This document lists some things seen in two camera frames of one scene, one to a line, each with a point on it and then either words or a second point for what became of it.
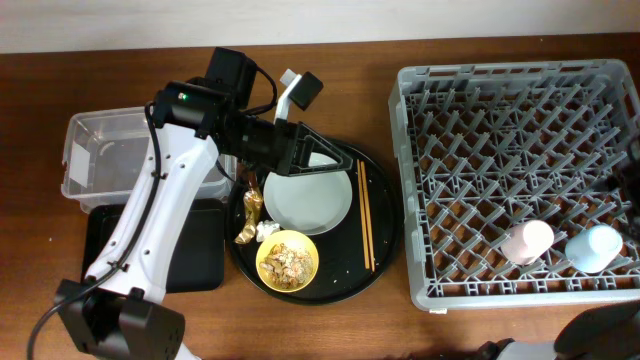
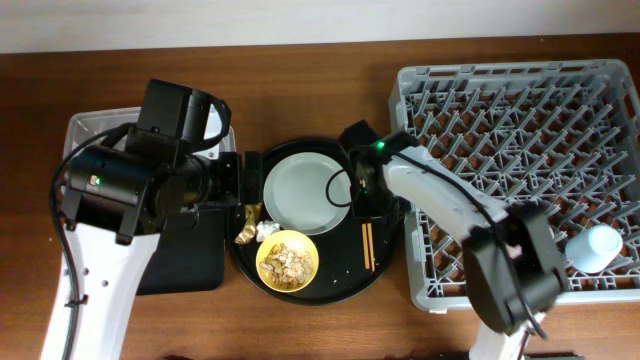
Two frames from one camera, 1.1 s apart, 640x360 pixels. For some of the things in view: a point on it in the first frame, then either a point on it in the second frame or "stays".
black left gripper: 291,148 -> 251,178
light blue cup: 591,250 stays
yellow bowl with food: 287,261 stays
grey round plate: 309,204 stays
